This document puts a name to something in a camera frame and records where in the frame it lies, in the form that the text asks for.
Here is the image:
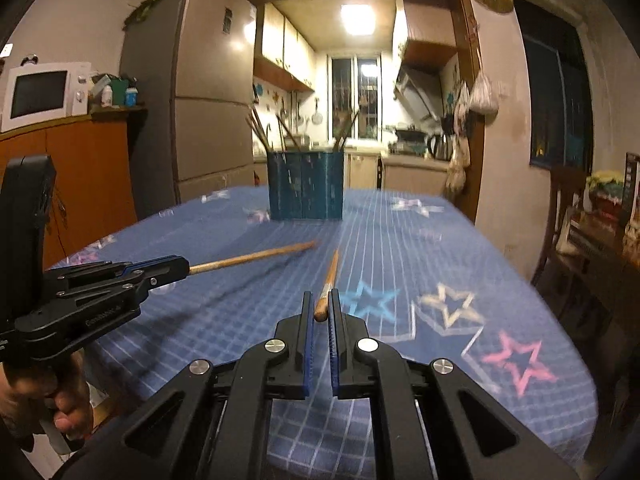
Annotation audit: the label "white microwave oven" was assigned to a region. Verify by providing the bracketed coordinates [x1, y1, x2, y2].
[0, 62, 93, 134]

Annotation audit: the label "dark window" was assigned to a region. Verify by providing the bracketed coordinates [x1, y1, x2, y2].
[514, 0, 597, 172]

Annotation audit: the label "pile of folded cloths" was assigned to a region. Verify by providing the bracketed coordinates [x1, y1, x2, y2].
[586, 170, 624, 217]

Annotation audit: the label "blue slotted utensil holder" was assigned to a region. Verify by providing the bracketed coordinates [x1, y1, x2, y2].
[266, 149, 346, 221]

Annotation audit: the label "beige lower kitchen cabinets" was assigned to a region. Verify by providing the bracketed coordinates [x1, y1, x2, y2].
[345, 152, 452, 194]

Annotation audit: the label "dark wooden sideboard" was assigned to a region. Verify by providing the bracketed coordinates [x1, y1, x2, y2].
[564, 230, 640, 413]

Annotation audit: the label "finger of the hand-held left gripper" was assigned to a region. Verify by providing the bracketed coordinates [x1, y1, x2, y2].
[75, 290, 315, 480]
[330, 289, 581, 480]

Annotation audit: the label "orange wooden cabinet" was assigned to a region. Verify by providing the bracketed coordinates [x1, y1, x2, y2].
[0, 106, 149, 272]

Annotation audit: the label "blue star print tablecloth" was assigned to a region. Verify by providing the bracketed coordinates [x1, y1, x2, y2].
[47, 186, 601, 480]

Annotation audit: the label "steel electric kettle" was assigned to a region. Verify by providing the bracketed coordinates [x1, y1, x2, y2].
[428, 132, 451, 160]

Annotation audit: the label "person's left hand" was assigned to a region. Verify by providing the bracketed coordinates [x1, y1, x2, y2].
[0, 354, 95, 435]

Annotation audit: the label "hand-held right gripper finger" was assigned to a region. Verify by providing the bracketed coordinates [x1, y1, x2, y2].
[55, 275, 171, 307]
[44, 256, 191, 289]

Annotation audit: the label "square ceiling light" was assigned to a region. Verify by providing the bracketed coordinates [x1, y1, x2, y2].
[339, 4, 377, 37]

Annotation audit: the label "wooden upper kitchen cabinet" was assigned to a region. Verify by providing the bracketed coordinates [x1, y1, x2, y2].
[392, 0, 459, 67]

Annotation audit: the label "kitchen window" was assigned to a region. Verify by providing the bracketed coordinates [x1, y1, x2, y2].
[327, 54, 382, 139]

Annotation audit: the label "cream upper kitchen cabinet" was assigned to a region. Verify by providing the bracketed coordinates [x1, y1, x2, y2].
[253, 2, 316, 93]

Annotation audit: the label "hanging cloth bags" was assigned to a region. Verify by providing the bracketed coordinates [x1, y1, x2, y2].
[446, 80, 472, 207]

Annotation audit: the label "silver refrigerator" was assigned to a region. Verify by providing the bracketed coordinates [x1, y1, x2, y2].
[120, 0, 259, 207]

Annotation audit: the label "white plastic bag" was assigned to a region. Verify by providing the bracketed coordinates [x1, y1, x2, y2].
[467, 70, 500, 114]

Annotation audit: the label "wooden chair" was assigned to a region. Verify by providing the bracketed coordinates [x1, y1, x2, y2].
[531, 166, 592, 287]

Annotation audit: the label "silver range hood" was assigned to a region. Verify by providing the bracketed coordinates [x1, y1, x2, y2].
[394, 65, 444, 122]

